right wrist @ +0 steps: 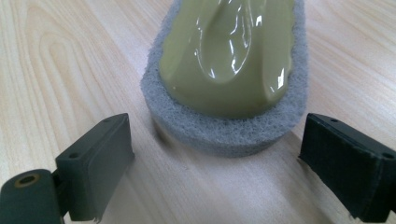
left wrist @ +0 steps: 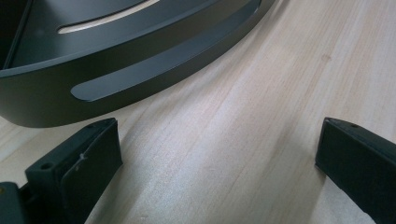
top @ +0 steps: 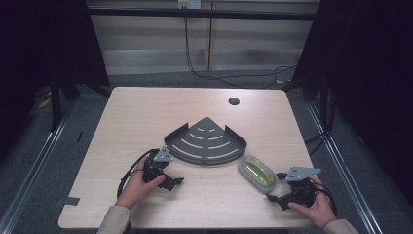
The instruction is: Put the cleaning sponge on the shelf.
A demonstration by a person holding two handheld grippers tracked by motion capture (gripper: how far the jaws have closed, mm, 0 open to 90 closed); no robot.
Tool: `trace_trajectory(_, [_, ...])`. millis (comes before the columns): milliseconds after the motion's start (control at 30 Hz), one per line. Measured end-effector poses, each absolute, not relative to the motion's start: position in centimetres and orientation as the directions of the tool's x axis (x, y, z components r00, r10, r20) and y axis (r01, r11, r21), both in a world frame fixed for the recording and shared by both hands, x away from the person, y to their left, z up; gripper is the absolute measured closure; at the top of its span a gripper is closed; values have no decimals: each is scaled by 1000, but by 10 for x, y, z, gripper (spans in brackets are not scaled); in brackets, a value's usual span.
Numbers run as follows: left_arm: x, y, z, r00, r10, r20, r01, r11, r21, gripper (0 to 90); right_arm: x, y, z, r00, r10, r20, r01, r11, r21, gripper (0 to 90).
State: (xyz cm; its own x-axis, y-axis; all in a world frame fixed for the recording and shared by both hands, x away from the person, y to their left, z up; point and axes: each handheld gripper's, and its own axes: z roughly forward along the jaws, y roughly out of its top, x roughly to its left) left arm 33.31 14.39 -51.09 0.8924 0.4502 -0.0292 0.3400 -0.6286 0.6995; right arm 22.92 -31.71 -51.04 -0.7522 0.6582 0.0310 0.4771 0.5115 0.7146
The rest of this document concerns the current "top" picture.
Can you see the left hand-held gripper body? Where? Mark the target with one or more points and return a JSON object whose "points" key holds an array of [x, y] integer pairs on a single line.
{"points": [[155, 167]]}

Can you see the person's left hand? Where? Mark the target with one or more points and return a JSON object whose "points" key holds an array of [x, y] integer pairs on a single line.
{"points": [[138, 188]]}

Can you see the small black strip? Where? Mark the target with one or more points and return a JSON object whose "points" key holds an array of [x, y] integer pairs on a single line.
{"points": [[79, 136]]}

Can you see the aluminium frame rail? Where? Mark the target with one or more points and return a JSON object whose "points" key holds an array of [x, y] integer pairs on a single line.
{"points": [[341, 169], [35, 162]]}

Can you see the yellow tape piece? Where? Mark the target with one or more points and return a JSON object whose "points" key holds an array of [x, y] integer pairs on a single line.
{"points": [[44, 103]]}

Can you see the black horizontal frame bar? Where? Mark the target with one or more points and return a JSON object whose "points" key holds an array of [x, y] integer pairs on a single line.
{"points": [[146, 12]]}

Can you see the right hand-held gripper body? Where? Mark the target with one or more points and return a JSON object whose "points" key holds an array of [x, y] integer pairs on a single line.
{"points": [[300, 191]]}

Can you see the white wall power outlet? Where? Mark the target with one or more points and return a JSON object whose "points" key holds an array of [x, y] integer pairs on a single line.
{"points": [[190, 3]]}

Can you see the black metal stand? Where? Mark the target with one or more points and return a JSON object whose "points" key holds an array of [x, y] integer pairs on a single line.
{"points": [[56, 107]]}

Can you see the grey tape piece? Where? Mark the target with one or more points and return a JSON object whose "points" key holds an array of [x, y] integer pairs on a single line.
{"points": [[68, 201]]}

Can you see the black curtain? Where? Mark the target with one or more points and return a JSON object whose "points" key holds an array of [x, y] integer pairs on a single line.
{"points": [[373, 81], [39, 42]]}

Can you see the dark grey metal corner shelf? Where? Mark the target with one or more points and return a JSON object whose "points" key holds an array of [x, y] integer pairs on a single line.
{"points": [[205, 130]]}

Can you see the grey oval soap dish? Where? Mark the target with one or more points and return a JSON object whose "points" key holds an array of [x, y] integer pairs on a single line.
{"points": [[249, 178]]}

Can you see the person's right hand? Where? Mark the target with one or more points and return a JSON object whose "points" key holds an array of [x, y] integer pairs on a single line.
{"points": [[316, 209]]}

